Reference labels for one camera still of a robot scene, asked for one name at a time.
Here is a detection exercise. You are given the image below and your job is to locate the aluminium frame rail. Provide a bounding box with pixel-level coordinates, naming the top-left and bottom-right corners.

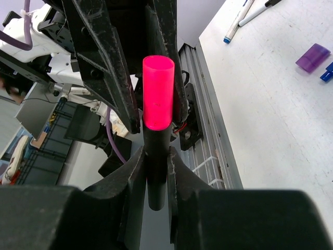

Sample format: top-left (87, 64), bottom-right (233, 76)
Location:
top-left (180, 44), bottom-right (243, 190)

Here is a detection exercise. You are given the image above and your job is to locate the pink highlighter cap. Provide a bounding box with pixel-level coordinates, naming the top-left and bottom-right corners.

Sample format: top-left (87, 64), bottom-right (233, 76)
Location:
top-left (143, 55), bottom-right (175, 131)

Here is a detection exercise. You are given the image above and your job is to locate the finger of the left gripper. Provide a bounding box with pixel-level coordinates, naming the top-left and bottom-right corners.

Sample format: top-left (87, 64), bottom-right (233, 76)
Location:
top-left (62, 1), bottom-right (139, 134)
top-left (145, 1), bottom-right (188, 122)

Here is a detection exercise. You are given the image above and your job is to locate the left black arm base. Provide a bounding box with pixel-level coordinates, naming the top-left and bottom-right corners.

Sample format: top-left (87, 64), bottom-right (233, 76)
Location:
top-left (173, 70), bottom-right (203, 151)

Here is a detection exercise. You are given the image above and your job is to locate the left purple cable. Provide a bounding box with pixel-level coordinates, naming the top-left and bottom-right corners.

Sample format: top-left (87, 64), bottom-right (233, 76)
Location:
top-left (0, 0), bottom-right (128, 165)

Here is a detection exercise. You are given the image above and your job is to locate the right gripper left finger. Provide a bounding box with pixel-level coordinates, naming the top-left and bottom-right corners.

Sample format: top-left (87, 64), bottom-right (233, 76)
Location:
top-left (1, 148), bottom-right (146, 249)

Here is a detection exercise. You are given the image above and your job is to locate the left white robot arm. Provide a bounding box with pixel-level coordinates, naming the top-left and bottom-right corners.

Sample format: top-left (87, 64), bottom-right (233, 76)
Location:
top-left (1, 1), bottom-right (188, 134)

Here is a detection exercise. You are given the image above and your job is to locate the pink capped black highlighter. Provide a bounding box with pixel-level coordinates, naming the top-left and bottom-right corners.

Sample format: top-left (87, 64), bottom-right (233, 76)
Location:
top-left (143, 124), bottom-right (171, 211)

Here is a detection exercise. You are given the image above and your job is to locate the large blue capped marker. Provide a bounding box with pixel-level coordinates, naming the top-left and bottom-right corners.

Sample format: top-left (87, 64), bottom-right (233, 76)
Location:
top-left (223, 0), bottom-right (254, 44)

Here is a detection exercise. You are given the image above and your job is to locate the thin black capped pen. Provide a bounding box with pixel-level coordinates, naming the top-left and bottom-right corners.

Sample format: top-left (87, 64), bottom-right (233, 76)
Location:
top-left (238, 0), bottom-right (281, 27)

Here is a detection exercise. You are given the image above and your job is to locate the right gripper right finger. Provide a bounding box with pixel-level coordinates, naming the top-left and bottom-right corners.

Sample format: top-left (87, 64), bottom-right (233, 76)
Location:
top-left (167, 147), bottom-right (332, 249)

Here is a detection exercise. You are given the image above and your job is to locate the purple highlighter cap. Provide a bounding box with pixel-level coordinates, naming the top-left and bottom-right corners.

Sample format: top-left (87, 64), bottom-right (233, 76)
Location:
top-left (296, 43), bottom-right (331, 73)

